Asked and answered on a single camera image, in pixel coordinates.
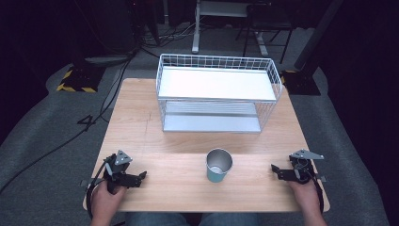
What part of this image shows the white wire shelf rack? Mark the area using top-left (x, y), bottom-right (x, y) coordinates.
top-left (155, 53), bottom-right (283, 134)

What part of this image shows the person's right hand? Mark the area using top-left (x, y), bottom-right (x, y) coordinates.
top-left (287, 178), bottom-right (324, 218)

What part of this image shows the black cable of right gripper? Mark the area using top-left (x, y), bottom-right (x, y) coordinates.
top-left (297, 158), bottom-right (326, 215)

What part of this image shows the bundle of floor cables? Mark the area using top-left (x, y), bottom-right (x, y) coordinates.
top-left (137, 22), bottom-right (201, 51)

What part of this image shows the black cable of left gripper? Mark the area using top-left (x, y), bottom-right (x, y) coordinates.
top-left (85, 155), bottom-right (117, 220)

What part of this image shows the person's left hand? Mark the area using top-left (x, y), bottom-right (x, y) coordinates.
top-left (90, 181), bottom-right (127, 226)

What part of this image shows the white desk frame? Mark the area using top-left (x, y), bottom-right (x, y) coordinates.
top-left (191, 0), bottom-right (269, 58)

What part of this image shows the black chair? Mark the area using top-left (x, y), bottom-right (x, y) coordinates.
top-left (234, 3), bottom-right (295, 65)

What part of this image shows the black yellow striped stand base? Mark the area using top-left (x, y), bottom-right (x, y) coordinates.
top-left (56, 64), bottom-right (107, 94)

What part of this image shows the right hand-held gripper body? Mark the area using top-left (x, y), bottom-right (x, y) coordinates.
top-left (277, 149), bottom-right (325, 185)

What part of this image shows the black floor cable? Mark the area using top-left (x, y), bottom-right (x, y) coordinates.
top-left (0, 53), bottom-right (136, 194)

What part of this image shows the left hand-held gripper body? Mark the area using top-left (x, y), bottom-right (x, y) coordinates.
top-left (103, 149), bottom-right (141, 195)

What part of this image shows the teal metal cup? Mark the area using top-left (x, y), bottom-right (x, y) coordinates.
top-left (205, 148), bottom-right (234, 184)

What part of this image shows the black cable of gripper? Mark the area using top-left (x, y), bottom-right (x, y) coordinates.
top-left (297, 158), bottom-right (326, 215)
top-left (85, 155), bottom-right (117, 220)

